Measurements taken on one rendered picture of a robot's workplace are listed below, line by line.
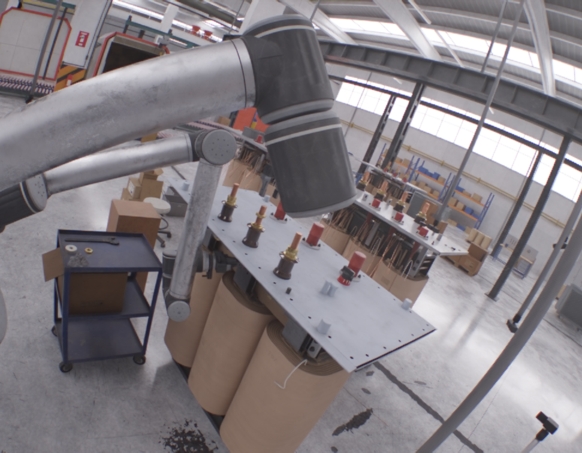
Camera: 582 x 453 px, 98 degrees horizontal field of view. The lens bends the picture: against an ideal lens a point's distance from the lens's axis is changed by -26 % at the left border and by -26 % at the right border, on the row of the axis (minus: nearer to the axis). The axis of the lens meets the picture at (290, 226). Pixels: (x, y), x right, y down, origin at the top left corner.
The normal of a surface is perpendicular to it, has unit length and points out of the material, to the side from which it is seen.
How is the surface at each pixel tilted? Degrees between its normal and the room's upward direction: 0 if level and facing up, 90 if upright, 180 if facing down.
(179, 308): 79
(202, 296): 90
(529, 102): 90
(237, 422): 90
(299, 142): 92
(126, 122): 110
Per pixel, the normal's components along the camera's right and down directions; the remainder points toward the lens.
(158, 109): 0.37, 0.66
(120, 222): 0.60, 0.47
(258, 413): -0.69, -0.04
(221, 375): -0.30, 0.18
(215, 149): 0.43, 0.26
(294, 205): -0.62, 0.33
